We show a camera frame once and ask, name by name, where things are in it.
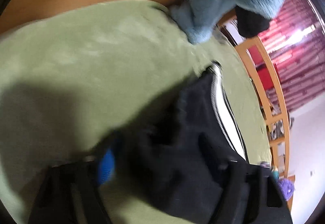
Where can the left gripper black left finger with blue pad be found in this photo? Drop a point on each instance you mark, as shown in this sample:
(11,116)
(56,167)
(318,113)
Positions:
(73,186)

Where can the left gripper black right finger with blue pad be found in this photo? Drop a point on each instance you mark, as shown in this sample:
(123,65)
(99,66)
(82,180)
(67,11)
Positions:
(250,195)

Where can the black fleece pants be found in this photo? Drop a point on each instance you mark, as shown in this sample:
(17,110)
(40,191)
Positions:
(175,160)

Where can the purple plush toy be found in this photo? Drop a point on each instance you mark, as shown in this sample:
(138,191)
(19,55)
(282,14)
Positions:
(287,187)

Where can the green plush bed blanket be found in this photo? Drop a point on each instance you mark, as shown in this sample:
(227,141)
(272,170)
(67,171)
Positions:
(70,80)

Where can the red storage box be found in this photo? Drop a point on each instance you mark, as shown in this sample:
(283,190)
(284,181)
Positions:
(261,68)

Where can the red patterned curtain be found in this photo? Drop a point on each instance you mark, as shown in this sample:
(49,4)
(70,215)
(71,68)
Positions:
(295,44)

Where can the black hanging garment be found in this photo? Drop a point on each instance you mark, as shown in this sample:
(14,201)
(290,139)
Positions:
(250,24)

